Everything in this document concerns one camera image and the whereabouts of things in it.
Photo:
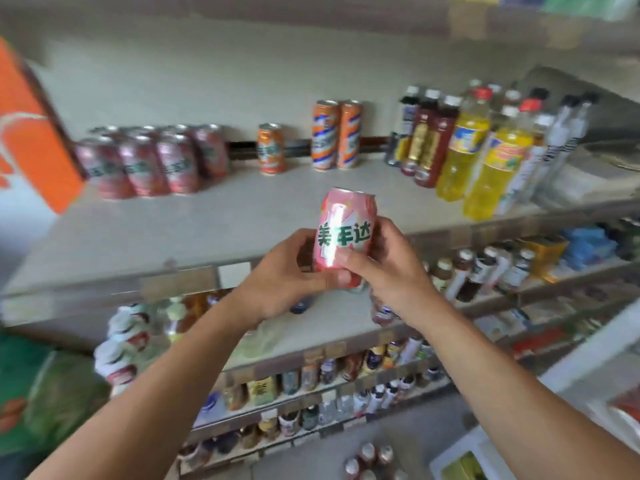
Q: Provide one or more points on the person's right hand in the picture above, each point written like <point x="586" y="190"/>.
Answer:
<point x="400" y="279"/>

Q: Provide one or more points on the person's left hand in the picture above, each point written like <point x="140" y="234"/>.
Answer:
<point x="275" y="284"/>

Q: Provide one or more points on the pink can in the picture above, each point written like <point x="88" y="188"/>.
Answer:
<point x="345" y="209"/>

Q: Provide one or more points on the small orange can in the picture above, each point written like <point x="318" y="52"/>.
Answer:
<point x="271" y="149"/>

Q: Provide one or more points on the row of red cans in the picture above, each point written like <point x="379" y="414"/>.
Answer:
<point x="145" y="167"/>

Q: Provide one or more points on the person's right forearm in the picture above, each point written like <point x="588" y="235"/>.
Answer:
<point x="525" y="394"/>

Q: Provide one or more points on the person's left forearm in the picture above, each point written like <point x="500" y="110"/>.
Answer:
<point x="150" y="404"/>

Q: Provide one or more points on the tall orange striped can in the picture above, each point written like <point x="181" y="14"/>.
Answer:
<point x="350" y="134"/>
<point x="325" y="137"/>

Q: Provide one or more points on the group of capped tea bottles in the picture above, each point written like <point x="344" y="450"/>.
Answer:
<point x="480" y="274"/>

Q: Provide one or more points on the rows of small bottles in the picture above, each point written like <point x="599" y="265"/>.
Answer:
<point x="310" y="379"/>

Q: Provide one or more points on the yellow goods box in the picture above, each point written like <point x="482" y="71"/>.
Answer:
<point x="545" y="254"/>

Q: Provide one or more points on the row of tall drink bottles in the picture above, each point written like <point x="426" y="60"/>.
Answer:
<point x="495" y="159"/>

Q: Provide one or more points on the cluster of white milk bottles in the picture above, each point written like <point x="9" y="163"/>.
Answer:
<point x="122" y="344"/>

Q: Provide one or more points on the shrink-wrapped bottle pack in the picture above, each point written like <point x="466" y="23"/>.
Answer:
<point x="370" y="459"/>

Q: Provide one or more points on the blue goods packets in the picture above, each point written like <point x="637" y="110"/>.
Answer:
<point x="590" y="247"/>

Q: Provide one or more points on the stack of folded paper bags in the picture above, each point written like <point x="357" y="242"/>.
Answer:
<point x="585" y="179"/>

